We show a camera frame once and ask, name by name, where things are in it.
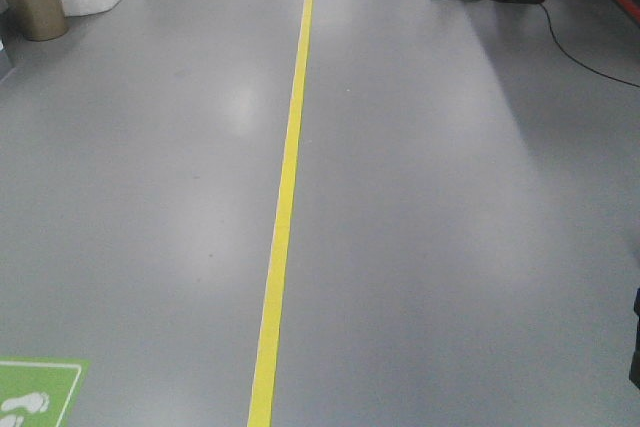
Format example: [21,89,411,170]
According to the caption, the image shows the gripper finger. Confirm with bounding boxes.
[628,289,640,388]

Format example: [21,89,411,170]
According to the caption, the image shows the green footprint floor sticker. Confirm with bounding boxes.
[1,357,90,427]

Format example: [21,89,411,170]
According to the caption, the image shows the black floor cable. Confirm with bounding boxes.
[477,0,640,88]

